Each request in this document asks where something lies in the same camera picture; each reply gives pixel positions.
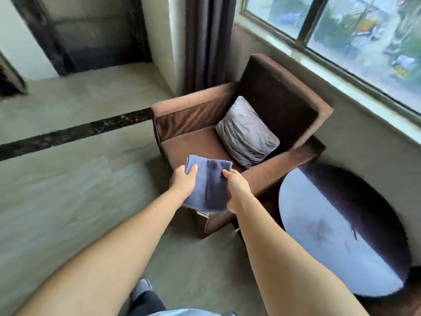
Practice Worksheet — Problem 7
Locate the brown velvet armchair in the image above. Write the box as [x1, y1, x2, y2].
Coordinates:
[151, 53, 334, 240]

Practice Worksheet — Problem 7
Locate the window with dark frame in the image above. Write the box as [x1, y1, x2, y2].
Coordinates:
[239, 0, 421, 116]

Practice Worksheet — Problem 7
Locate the round dark glass table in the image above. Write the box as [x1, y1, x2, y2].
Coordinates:
[278, 163, 413, 297]

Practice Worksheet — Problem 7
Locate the dark framed doorway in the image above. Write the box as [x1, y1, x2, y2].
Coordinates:
[8, 0, 152, 77]

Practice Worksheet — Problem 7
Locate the person's light shirt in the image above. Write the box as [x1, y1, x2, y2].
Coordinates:
[157, 309, 221, 316]

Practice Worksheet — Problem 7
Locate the person's right forearm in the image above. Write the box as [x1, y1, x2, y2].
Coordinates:
[235, 195, 370, 316]

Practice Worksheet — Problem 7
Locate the grey crinkled cushion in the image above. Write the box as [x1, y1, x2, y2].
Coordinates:
[215, 95, 281, 169]

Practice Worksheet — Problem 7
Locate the dark brown curtain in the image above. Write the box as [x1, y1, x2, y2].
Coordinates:
[183, 0, 237, 95]

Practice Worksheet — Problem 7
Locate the person's left forearm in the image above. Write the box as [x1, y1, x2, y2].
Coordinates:
[11, 187, 184, 316]

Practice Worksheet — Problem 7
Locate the person's right hand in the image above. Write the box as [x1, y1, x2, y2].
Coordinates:
[222, 169, 254, 214]

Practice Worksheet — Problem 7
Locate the person's dark trouser leg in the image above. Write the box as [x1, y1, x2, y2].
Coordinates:
[127, 290, 167, 316]

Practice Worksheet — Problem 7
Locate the blue towel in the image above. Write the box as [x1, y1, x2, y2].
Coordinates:
[182, 155, 233, 213]

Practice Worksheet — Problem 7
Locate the person's grey shoe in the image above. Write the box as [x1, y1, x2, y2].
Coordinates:
[132, 277, 153, 301]

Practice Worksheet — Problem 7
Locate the person's left hand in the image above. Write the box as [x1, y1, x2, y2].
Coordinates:
[169, 164, 198, 205]

